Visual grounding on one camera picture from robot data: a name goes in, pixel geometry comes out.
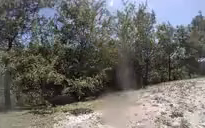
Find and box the wood of green trees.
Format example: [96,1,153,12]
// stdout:
[0,0,205,111]

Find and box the pale gravel dirt path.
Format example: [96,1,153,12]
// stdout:
[0,76,205,128]

